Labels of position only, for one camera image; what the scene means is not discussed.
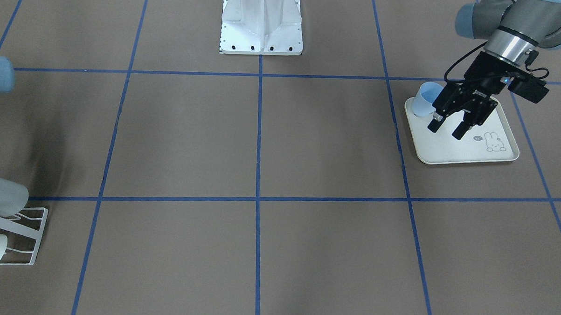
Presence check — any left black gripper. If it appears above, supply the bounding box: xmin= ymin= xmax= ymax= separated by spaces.
xmin=427 ymin=52 xmax=522 ymax=140

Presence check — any blue cup front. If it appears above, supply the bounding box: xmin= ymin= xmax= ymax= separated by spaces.
xmin=411 ymin=82 xmax=444 ymax=117

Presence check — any white plastic cup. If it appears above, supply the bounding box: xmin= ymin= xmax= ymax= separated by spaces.
xmin=0 ymin=178 xmax=29 ymax=218

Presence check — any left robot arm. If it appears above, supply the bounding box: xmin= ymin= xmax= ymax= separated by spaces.
xmin=428 ymin=0 xmax=561 ymax=139

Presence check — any cream cartoon tray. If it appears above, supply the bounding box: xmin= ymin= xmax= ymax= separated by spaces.
xmin=404 ymin=97 xmax=520 ymax=165

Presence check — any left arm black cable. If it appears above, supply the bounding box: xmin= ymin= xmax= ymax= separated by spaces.
xmin=444 ymin=40 xmax=551 ymax=88

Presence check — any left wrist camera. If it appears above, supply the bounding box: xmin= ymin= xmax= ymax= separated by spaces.
xmin=507 ymin=74 xmax=549 ymax=103

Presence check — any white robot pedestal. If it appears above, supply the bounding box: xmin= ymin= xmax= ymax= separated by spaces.
xmin=219 ymin=0 xmax=304 ymax=56

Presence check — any white wire cup rack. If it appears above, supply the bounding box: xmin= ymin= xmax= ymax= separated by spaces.
xmin=0 ymin=207 xmax=49 ymax=267

